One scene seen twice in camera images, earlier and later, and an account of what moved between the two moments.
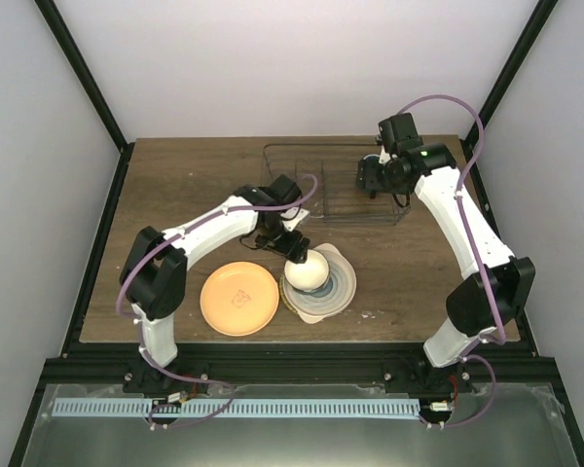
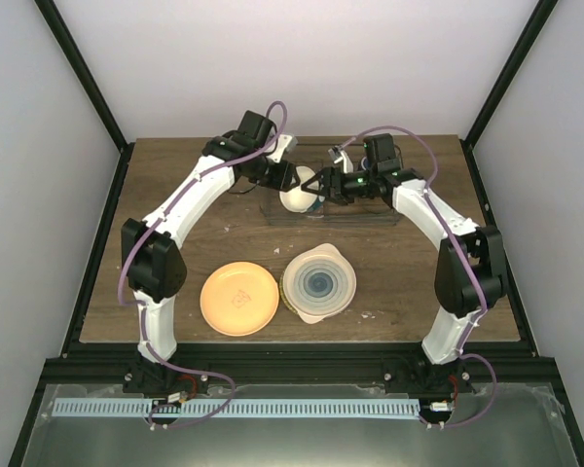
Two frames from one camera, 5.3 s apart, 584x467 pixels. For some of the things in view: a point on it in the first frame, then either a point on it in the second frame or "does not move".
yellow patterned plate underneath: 282,296 does not move
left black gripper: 287,250 → 280,179
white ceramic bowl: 309,275 → 298,199
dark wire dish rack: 339,198 does not move
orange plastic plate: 239,299 does not move
